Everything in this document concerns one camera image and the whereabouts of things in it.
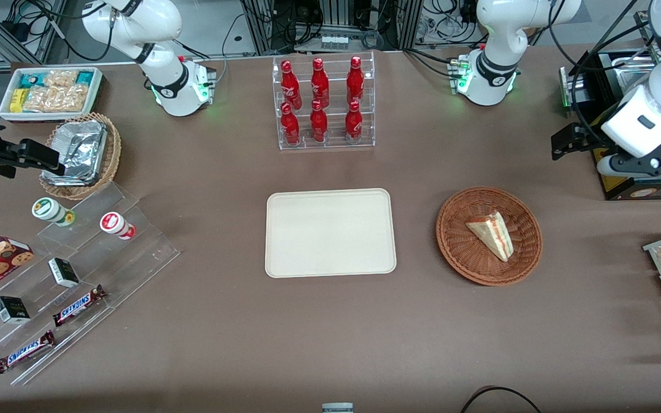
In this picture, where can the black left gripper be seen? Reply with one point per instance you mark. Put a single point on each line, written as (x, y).
(585, 138)

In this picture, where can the triangular sandwich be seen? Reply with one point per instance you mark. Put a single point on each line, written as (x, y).
(494, 235)

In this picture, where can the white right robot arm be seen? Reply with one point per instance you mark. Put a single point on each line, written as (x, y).
(152, 23)

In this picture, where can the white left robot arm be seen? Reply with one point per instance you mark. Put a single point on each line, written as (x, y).
(497, 34)

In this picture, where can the light wicker basket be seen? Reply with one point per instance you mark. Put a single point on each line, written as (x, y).
(113, 155)

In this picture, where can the brown round wicker basket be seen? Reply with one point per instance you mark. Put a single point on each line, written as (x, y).
(468, 252)

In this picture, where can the cream plastic tray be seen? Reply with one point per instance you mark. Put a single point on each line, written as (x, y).
(330, 232)

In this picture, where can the white rectangular snack bin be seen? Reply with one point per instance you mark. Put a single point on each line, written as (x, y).
(6, 115)

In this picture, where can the silver foil package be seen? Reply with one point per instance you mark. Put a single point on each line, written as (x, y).
(72, 178)
(81, 146)

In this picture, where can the green lid snack cup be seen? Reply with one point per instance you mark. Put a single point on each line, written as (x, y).
(49, 210)

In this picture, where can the yellow snack packet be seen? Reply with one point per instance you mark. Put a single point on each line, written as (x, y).
(17, 100)

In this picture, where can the clear bag of crackers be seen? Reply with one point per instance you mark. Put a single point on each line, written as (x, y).
(58, 98)
(61, 78)

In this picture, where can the teal snack packet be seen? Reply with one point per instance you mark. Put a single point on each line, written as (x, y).
(31, 80)
(84, 77)

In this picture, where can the black food warmer cabinet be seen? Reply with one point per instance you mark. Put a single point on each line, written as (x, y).
(652, 189)

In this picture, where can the red lid snack cup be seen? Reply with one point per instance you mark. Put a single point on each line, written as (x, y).
(115, 223)

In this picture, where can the small dark green box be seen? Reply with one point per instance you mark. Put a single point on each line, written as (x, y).
(64, 272)
(11, 310)

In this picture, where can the clear acrylic stepped display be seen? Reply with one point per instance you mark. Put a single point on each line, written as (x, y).
(135, 258)

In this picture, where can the snickers chocolate bar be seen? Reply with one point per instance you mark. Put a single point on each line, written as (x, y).
(25, 351)
(78, 306)

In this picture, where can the red cola bottle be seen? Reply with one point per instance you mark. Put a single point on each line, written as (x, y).
(318, 123)
(290, 126)
(290, 86)
(319, 83)
(355, 80)
(353, 121)

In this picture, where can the clear acrylic bottle rack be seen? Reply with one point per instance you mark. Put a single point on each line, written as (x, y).
(336, 140)

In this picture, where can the white power strip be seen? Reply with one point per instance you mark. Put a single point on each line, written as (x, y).
(333, 41)

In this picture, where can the grey device at table edge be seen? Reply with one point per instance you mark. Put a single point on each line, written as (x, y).
(337, 408)

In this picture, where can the aluminium frame rack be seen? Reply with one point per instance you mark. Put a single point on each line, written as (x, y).
(336, 14)

